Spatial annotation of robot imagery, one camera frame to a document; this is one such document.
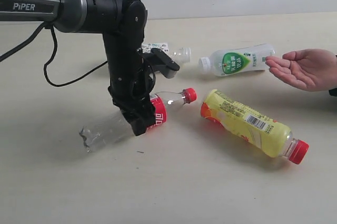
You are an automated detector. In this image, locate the white bottle green label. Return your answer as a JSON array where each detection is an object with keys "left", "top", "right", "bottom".
[{"left": 199, "top": 44, "right": 275, "bottom": 77}]

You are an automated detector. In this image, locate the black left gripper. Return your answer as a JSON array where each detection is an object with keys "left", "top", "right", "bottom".
[{"left": 108, "top": 86, "right": 155, "bottom": 136}]

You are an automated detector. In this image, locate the clear cola bottle red label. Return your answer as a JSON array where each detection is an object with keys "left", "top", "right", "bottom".
[{"left": 79, "top": 87, "right": 197, "bottom": 153}]

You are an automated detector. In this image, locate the person's open hand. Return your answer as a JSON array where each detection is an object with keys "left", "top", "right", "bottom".
[{"left": 265, "top": 49, "right": 336, "bottom": 92}]

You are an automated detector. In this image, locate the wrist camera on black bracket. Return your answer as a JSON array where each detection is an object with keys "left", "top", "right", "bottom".
[{"left": 138, "top": 48, "right": 180, "bottom": 79}]

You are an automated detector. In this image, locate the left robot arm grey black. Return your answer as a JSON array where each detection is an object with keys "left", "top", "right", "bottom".
[{"left": 1, "top": 0, "right": 155, "bottom": 126}]

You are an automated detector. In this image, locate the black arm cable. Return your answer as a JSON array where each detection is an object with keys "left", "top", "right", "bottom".
[{"left": 0, "top": 21, "right": 108, "bottom": 87}]

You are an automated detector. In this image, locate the yellow bottle red cap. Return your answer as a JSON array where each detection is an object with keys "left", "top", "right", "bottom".
[{"left": 200, "top": 89, "right": 309, "bottom": 164}]

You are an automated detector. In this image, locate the clear bottle floral white label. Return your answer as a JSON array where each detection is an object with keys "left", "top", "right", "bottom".
[{"left": 142, "top": 43, "right": 192, "bottom": 66}]

